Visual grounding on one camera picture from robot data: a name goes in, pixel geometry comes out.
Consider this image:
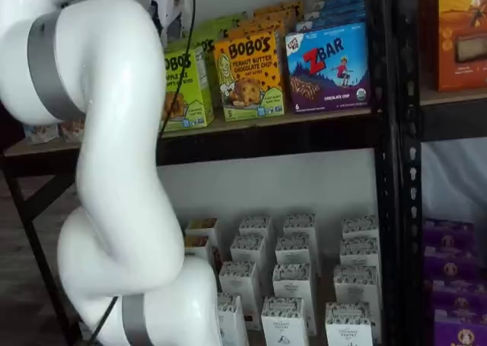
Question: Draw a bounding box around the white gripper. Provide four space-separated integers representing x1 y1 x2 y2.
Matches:
149 0 196 46

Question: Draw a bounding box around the green Bobo's apple pie box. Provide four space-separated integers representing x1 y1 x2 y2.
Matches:
161 44 215 131
198 16 249 42
189 29 218 110

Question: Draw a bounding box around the yellow Bobo's peanut butter box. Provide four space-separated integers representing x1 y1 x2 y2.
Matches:
252 0 306 23
213 31 286 122
227 17 287 42

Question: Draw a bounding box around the black metal shelf rack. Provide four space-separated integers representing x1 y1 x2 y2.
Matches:
395 0 487 346
0 0 405 346

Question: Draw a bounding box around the blue purple Zbar box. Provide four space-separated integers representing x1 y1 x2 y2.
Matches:
295 15 367 33
285 21 371 115
310 0 366 21

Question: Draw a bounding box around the yellow white granola box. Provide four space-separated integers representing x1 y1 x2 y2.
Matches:
184 217 218 249
183 243 212 266

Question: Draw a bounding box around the white patterned pantry box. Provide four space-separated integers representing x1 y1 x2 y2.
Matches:
274 233 310 266
260 295 307 346
339 236 382 268
272 263 313 302
229 234 267 266
341 214 380 241
324 301 374 346
218 260 257 298
216 292 251 346
333 264 379 306
282 212 317 237
238 215 274 241

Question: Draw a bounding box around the large orange box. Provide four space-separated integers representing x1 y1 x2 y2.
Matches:
433 0 487 94

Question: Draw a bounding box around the purple snack box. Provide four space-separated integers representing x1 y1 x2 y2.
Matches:
431 278 487 317
423 218 476 249
433 314 487 346
423 246 477 283

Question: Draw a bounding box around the orange label granola bag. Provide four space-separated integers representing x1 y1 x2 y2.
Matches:
60 119 86 142

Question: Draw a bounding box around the white granola bag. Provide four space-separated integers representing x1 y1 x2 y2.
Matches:
24 122 60 145

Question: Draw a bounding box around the dark maroon object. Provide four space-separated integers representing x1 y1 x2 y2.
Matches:
0 101 24 150

